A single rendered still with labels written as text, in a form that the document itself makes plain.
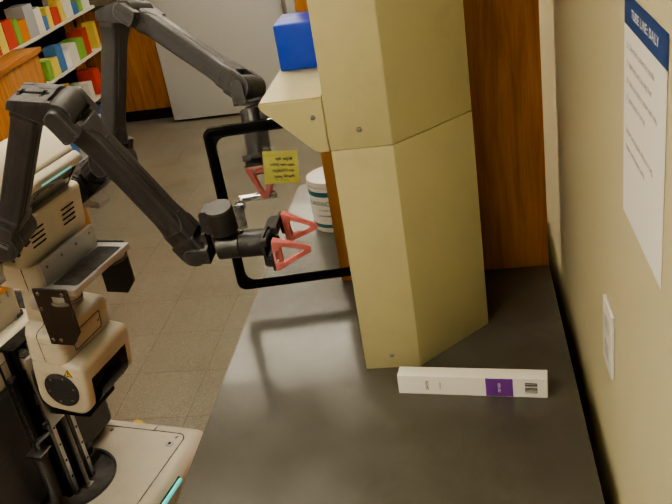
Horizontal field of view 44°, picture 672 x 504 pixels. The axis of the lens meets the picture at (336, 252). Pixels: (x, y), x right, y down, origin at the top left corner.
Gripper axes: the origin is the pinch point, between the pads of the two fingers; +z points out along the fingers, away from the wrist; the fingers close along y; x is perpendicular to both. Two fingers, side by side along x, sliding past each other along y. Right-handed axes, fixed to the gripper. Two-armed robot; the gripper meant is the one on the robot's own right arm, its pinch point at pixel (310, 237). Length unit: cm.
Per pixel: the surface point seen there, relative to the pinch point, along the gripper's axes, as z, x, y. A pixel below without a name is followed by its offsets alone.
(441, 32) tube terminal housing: 30.9, -38.7, -2.5
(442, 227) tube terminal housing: 27.3, -2.8, -6.7
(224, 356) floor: -78, 121, 130
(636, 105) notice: 53, -41, -55
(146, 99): -226, 111, 484
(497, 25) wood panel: 42, -32, 24
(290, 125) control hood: 3.5, -28.9, -12.6
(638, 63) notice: 53, -46, -56
